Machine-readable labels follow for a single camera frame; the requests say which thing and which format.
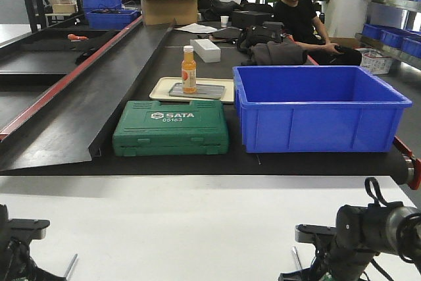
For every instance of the green-handled screwdriver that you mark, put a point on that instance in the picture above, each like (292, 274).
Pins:
(296, 258)
(70, 267)

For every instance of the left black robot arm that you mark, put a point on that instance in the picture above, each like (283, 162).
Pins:
(16, 261)

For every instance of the grey metal tray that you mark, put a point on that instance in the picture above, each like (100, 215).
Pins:
(203, 91)

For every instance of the beige plastic tray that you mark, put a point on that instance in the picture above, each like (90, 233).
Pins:
(161, 91)

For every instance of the green SATA tool case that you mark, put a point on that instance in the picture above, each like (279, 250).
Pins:
(152, 128)

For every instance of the orange juice bottle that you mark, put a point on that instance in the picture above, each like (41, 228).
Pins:
(188, 68)

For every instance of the white rectangular box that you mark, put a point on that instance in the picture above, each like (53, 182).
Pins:
(207, 50)

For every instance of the large blue plastic bin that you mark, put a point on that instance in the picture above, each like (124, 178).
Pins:
(297, 109)

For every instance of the dark grey bag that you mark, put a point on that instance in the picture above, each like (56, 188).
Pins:
(276, 54)

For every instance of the white paper cup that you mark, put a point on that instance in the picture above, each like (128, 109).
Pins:
(224, 21)

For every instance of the large open cardboard box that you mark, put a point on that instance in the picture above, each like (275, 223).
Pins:
(181, 12)

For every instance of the person in black t-shirt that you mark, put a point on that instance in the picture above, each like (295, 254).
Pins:
(309, 32)

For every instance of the blue bin on conveyor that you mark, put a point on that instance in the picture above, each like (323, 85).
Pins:
(114, 20)

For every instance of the brown cardboard box on floor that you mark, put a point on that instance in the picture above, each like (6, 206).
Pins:
(346, 42)

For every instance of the orange tool on conveyor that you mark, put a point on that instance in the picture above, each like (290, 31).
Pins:
(73, 37)

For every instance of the steel shelving rack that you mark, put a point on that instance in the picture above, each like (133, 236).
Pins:
(389, 28)

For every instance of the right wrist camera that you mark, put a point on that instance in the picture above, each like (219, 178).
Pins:
(308, 233)

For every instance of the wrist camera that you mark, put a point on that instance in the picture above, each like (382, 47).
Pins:
(28, 229)
(308, 233)

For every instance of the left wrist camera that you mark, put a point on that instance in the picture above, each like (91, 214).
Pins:
(28, 229)

